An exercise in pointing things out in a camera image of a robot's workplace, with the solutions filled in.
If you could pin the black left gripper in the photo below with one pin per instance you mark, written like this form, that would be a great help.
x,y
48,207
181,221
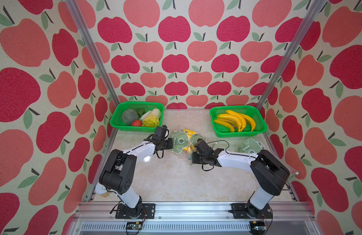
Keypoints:
x,y
171,144

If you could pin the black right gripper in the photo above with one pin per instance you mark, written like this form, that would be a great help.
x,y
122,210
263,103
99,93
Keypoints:
x,y
193,157

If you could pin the yellow banana bunch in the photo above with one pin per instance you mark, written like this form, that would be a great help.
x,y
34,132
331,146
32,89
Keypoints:
x,y
235,122

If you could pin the zip-top bag with dinosaur print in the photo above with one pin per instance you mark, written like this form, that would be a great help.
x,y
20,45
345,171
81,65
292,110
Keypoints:
x,y
250,145

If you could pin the bananas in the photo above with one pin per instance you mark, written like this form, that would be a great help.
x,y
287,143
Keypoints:
x,y
192,137

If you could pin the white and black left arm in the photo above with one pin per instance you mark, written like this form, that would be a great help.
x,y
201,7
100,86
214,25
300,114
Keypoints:
x,y
118,172

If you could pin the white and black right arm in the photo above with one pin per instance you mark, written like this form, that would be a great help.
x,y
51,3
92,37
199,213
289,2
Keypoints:
x,y
270,173

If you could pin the yellow-green cabbage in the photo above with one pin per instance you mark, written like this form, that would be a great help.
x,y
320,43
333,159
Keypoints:
x,y
151,118

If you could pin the green basket with vegetables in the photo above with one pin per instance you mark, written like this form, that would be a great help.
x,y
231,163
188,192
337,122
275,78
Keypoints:
x,y
116,120

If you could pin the red tomato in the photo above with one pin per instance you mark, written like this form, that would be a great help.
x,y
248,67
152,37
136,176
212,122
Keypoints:
x,y
137,123

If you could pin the green pepper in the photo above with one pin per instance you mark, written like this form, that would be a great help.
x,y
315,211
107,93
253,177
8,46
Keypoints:
x,y
140,112

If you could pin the green broccoli head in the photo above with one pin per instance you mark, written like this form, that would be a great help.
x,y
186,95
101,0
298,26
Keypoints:
x,y
129,116

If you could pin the empty green plastic basket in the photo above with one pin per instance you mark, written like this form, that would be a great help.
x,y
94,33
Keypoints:
x,y
222,132

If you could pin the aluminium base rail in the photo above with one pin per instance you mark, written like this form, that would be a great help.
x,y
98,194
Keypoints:
x,y
196,218

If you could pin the aluminium frame post left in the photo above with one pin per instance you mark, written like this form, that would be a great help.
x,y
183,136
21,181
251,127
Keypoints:
x,y
92,48

